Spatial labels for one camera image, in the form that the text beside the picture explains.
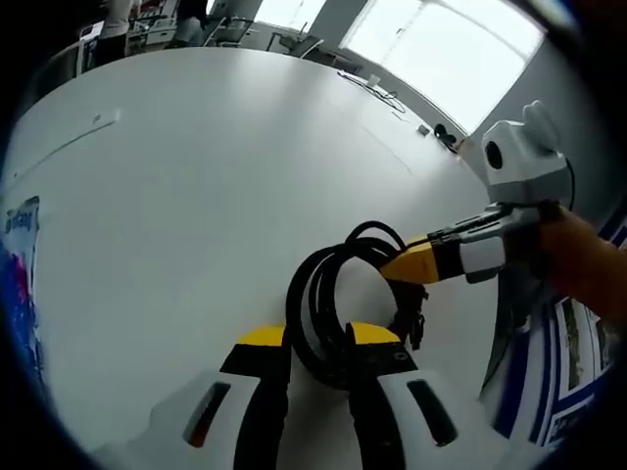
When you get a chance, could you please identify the person's right hand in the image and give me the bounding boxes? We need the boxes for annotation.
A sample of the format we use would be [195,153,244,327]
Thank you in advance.
[537,204,598,296]

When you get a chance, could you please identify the blue wall poster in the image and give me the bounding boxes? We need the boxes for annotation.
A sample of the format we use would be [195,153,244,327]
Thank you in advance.
[492,210,627,447]

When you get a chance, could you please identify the grey office chair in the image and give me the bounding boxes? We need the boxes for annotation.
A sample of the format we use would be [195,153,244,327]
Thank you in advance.
[271,31,324,60]
[203,17,259,50]

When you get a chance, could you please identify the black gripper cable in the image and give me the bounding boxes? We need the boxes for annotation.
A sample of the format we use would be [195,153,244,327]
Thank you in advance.
[562,154,578,210]

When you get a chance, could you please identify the thin black table cable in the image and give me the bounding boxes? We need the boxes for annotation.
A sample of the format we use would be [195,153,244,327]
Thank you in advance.
[336,70,408,115]

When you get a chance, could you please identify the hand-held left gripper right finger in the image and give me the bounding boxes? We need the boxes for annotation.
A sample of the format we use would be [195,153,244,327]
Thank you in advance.
[345,320,492,470]

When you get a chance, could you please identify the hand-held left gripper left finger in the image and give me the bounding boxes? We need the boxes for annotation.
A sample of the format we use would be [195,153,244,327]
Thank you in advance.
[96,323,293,470]

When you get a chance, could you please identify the black object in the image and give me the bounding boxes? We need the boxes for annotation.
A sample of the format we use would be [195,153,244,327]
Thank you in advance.
[433,122,459,148]

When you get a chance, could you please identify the white table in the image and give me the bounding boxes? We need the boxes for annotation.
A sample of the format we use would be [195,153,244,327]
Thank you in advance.
[0,46,501,470]

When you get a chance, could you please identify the blue tissue pack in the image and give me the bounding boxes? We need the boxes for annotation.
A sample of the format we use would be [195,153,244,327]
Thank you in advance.
[0,239,45,373]

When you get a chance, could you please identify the large window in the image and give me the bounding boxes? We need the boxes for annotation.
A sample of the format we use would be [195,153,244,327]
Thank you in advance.
[337,0,548,136]

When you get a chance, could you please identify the clear printed plastic bag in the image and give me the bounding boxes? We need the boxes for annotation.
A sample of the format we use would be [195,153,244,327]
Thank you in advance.
[2,195,43,256]

